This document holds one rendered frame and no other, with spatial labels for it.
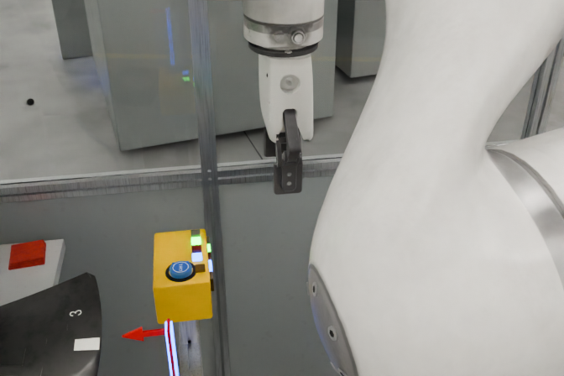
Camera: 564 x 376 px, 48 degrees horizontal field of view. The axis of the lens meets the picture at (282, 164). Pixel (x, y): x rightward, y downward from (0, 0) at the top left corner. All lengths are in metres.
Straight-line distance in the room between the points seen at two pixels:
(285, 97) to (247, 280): 1.18
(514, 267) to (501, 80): 0.06
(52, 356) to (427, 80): 0.74
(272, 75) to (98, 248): 1.13
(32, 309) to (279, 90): 0.49
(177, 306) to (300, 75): 0.62
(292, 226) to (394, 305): 1.48
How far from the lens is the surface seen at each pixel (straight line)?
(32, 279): 1.56
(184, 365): 1.29
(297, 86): 0.67
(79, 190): 1.61
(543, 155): 0.26
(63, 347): 0.91
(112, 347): 1.95
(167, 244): 1.23
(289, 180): 0.71
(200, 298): 1.16
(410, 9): 0.27
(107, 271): 1.76
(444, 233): 0.22
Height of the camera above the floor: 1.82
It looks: 31 degrees down
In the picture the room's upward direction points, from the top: straight up
